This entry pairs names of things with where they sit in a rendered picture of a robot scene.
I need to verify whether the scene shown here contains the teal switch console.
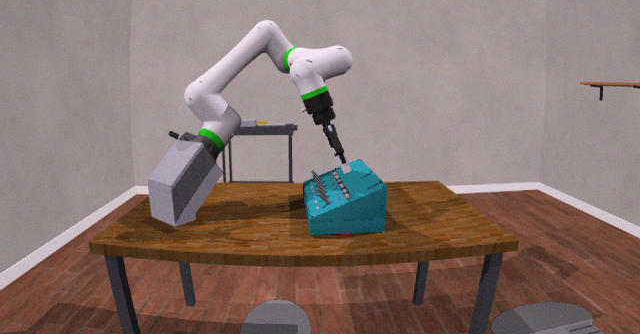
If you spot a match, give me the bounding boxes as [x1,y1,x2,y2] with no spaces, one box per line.
[303,159,387,235]

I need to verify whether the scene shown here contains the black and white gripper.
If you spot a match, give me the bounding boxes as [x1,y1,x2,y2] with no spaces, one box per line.
[312,108,352,174]

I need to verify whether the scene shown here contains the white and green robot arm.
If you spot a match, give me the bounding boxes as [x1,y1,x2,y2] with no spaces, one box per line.
[169,20,353,161]

